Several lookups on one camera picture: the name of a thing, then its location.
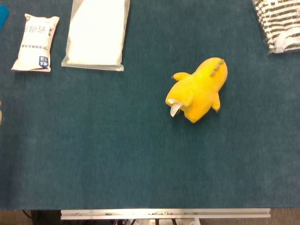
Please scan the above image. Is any yellow plush toy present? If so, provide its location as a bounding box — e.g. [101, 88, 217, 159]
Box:
[165, 57, 228, 124]

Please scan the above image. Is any teal felt table mat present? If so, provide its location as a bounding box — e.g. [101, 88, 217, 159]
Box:
[0, 0, 300, 210]

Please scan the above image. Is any white frosted zip bag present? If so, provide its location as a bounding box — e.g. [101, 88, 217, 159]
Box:
[61, 0, 131, 72]

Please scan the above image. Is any white printed snack packet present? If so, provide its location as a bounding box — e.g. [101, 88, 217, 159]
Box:
[11, 13, 60, 73]

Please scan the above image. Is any striped garment in clear bag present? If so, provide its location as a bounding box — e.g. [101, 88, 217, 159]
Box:
[252, 0, 300, 55]

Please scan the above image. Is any blue flat object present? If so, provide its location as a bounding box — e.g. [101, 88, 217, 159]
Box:
[0, 3, 10, 31]

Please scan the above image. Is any aluminium frame rail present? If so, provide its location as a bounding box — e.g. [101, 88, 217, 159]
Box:
[60, 208, 271, 220]

